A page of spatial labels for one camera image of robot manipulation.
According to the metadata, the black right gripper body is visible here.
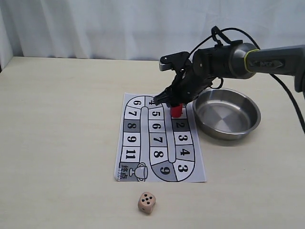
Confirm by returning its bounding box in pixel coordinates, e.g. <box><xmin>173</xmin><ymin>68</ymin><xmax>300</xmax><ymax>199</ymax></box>
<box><xmin>166</xmin><ymin>70</ymin><xmax>214</xmax><ymax>105</ymax></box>

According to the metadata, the printed paper game board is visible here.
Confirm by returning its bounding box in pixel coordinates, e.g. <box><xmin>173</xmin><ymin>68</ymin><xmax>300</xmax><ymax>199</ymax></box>
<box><xmin>114</xmin><ymin>93</ymin><xmax>207</xmax><ymax>183</ymax></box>

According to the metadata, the red cylinder game piece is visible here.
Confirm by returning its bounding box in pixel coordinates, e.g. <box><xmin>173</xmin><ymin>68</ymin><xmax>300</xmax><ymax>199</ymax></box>
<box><xmin>170</xmin><ymin>104</ymin><xmax>183</xmax><ymax>118</ymax></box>

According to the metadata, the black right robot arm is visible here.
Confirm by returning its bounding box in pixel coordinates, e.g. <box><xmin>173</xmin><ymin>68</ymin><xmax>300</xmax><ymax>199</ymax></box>
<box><xmin>153</xmin><ymin>41</ymin><xmax>305</xmax><ymax>107</ymax></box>

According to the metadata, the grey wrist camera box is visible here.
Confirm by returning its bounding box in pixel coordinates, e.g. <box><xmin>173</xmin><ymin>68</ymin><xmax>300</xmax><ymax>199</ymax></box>
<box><xmin>159</xmin><ymin>52</ymin><xmax>191</xmax><ymax>72</ymax></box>

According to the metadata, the white curtain backdrop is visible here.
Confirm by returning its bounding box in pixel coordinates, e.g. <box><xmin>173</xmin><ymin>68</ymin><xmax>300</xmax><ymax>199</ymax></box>
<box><xmin>0</xmin><ymin>0</ymin><xmax>305</xmax><ymax>67</ymax></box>

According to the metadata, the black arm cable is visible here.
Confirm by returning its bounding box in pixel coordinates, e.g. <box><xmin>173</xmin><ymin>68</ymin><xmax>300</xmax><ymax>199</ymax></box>
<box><xmin>188</xmin><ymin>26</ymin><xmax>305</xmax><ymax>134</ymax></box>

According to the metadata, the stainless steel bowl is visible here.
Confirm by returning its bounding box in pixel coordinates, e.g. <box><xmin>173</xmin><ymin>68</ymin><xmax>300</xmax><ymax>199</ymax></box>
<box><xmin>193</xmin><ymin>88</ymin><xmax>261</xmax><ymax>141</ymax></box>

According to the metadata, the wooden die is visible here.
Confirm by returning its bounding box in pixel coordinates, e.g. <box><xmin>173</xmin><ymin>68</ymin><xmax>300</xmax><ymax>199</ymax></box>
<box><xmin>138</xmin><ymin>192</ymin><xmax>156</xmax><ymax>214</ymax></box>

